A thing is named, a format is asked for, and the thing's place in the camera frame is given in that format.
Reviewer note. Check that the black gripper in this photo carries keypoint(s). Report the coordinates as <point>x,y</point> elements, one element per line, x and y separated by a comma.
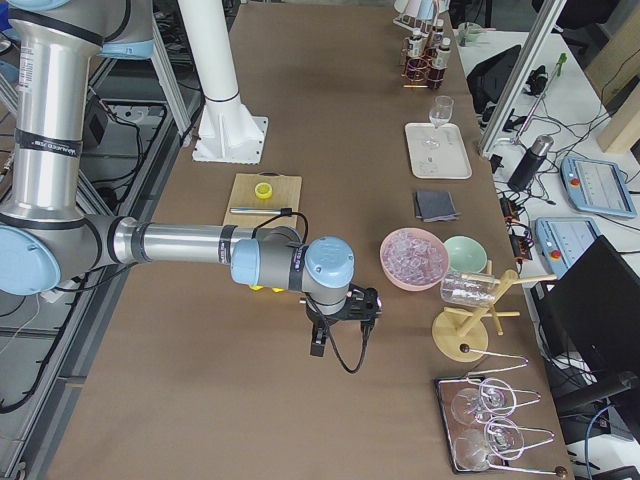
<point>319,324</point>

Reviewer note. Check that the copper wire bottle basket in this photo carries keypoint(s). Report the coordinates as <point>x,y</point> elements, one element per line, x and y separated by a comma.
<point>424,78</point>

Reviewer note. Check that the tea bottle taken to tray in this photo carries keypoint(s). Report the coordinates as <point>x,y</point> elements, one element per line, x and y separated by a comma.
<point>413,55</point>

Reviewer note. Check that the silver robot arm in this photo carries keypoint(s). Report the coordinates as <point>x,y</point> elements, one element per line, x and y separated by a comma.
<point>46,239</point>

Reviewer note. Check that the tea bottle in basket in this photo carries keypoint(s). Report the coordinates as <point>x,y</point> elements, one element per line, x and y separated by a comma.
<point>436,33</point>
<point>440,61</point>

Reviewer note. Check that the pink bowl of ice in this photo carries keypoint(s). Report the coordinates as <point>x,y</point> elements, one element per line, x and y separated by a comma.
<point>413,259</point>

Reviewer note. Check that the steel muddler black tip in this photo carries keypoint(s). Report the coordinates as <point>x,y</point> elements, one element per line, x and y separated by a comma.
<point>261,211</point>

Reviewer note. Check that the wooden cup tree stand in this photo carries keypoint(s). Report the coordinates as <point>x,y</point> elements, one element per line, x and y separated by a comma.
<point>458,331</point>

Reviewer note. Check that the clear glass mug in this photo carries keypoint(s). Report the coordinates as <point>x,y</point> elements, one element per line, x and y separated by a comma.
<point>468,289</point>

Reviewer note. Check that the bamboo cutting board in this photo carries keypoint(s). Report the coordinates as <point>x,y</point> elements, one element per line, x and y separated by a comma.
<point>256,197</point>

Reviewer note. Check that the half lemon slice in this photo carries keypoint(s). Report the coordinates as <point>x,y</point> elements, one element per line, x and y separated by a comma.
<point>263,190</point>

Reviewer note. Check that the green ceramic bowl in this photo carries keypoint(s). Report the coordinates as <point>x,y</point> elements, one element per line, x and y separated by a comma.
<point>466,254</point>

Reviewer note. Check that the grey folded cloth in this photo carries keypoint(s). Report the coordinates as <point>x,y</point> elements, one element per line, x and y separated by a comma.
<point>433,206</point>

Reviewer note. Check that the hanging wine glass upper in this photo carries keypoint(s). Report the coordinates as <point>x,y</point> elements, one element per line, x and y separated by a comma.
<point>483,401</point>

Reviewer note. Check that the hanging wine glass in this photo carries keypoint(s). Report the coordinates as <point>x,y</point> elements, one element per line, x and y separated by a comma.
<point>498,442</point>
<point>483,401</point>

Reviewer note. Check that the black glass rack tray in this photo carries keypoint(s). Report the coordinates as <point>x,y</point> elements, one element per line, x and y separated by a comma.
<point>446,389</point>

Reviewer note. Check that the hanging wine glass lower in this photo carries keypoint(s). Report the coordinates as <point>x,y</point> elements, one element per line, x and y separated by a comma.
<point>498,442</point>

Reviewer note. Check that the cream rabbit tray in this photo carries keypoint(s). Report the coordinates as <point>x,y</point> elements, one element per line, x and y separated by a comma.
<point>437,153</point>

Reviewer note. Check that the clear wine glass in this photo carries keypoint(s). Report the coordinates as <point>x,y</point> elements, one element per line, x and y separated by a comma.
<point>439,115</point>

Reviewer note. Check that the teach pendant lower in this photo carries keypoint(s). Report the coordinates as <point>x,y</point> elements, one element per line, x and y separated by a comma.
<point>563,240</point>

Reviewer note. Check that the teach pendant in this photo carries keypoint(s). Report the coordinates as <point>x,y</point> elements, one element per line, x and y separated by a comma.
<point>597,187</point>
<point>563,240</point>

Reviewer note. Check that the black monitor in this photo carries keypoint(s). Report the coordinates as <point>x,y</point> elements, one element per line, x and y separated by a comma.
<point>593,309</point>

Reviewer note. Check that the black thermos flask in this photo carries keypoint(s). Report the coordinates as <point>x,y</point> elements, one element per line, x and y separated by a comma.
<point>531,161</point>

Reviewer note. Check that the teach pendant upper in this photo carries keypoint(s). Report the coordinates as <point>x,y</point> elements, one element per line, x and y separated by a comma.
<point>597,187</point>

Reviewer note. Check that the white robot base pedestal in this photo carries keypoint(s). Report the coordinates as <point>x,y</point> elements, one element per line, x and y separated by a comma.
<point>228,132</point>

